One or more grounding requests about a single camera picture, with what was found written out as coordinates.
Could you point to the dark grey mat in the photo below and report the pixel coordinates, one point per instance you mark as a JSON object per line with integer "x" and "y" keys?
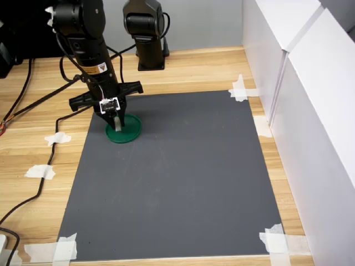
{"x": 172, "y": 180}

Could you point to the small white plastic terminal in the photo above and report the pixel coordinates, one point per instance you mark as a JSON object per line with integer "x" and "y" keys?
{"x": 117, "y": 124}

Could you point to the small wrist camera board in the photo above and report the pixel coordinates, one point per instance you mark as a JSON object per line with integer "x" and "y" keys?
{"x": 110, "y": 105}

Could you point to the black box device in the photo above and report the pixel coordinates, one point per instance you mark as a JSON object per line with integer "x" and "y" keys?
{"x": 5, "y": 63}

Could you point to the round green lid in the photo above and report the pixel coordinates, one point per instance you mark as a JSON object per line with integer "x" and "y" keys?
{"x": 133, "y": 130}

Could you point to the white partition panel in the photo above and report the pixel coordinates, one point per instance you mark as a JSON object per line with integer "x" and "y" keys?
{"x": 319, "y": 138}
{"x": 266, "y": 55}

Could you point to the white power adapter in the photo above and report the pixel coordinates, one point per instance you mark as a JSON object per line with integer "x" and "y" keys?
{"x": 2, "y": 241}

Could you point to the white tape piece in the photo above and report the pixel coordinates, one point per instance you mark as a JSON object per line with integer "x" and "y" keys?
{"x": 34, "y": 171}
{"x": 262, "y": 127}
{"x": 64, "y": 137}
{"x": 253, "y": 92}
{"x": 66, "y": 248}
{"x": 298, "y": 243}
{"x": 38, "y": 252}
{"x": 240, "y": 83}
{"x": 16, "y": 259}
{"x": 280, "y": 259}

